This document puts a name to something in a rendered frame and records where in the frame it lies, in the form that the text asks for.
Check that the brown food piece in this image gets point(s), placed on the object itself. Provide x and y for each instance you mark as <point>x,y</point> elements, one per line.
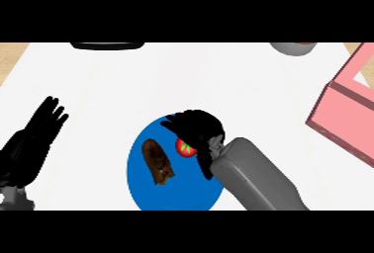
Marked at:
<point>158,161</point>

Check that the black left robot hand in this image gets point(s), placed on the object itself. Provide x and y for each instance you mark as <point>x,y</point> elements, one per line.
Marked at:
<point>29,145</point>

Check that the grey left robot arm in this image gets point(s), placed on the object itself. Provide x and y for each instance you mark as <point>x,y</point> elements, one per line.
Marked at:
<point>16,199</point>

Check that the pink cardboard box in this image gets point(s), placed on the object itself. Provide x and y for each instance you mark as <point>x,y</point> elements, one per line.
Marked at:
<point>348,105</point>

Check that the blue plate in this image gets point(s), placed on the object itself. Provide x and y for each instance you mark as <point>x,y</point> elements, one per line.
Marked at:
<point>171,184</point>

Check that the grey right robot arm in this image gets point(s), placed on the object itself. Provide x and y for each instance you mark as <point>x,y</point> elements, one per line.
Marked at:
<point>257,176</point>

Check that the black flat object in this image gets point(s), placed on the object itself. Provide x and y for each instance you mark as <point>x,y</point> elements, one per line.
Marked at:
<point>107,45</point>

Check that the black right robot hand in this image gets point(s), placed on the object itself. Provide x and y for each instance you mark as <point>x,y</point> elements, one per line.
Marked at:
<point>197,128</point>

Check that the red tomato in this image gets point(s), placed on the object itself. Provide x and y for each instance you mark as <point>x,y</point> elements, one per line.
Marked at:
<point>184,150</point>

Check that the grey round pot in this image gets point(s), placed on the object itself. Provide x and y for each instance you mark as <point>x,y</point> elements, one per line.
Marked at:
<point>294,48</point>

